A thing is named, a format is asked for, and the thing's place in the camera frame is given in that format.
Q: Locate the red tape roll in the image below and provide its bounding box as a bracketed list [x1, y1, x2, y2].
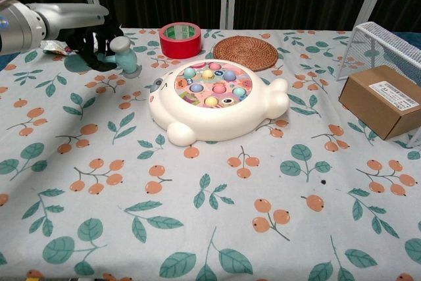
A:
[159, 22, 203, 60]

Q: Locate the brown cardboard box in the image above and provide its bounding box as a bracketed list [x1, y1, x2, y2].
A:
[338, 64, 421, 141]

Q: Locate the crumpled foil snack packet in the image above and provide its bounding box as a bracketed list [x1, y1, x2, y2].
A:
[39, 39, 80, 56]

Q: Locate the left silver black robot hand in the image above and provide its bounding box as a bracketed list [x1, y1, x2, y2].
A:
[26, 3, 126, 72]

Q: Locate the floral print tablecloth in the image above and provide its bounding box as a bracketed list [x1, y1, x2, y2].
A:
[0, 26, 421, 281]

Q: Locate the fish-shaped fishing toy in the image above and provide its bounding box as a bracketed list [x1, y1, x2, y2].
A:
[147, 59, 291, 147]

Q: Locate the round woven rattan coaster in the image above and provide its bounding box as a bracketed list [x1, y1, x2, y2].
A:
[212, 36, 279, 72]

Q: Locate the teal toy fishing rod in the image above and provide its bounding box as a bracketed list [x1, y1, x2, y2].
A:
[98, 36, 143, 80]

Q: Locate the blue table cover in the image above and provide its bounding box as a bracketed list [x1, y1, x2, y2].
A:
[389, 30, 421, 41]

